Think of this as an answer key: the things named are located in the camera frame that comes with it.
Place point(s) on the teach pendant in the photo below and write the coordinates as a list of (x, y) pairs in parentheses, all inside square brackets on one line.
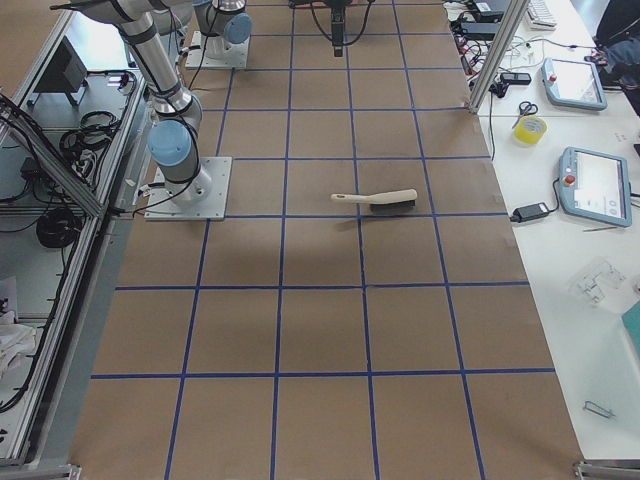
[(573, 84), (595, 186)]

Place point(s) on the metal clip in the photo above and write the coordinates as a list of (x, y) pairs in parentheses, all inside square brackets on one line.
[(598, 410)]

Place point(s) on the upper teach pendant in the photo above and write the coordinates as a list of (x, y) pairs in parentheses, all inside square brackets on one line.
[(573, 84)]

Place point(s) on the scissors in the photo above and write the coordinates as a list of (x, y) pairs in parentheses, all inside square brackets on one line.
[(525, 108)]

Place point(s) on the yellow tape roll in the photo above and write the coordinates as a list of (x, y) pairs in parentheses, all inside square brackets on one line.
[(530, 129)]

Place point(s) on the black power adapter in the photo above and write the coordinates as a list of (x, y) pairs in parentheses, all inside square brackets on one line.
[(529, 212)]

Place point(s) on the black monitor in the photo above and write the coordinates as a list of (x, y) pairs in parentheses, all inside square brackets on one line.
[(65, 74)]

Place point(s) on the aluminium frame post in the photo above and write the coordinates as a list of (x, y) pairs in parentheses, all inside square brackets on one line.
[(510, 22)]

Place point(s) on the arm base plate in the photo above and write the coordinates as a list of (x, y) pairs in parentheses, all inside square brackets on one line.
[(216, 53), (205, 198)]

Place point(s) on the beige hand brush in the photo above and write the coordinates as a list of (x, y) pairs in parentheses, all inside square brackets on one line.
[(381, 203)]

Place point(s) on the lower teach pendant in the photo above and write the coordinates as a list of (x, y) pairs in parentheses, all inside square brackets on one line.
[(595, 186)]

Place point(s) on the clear plastic package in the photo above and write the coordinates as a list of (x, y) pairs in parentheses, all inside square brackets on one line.
[(600, 284)]

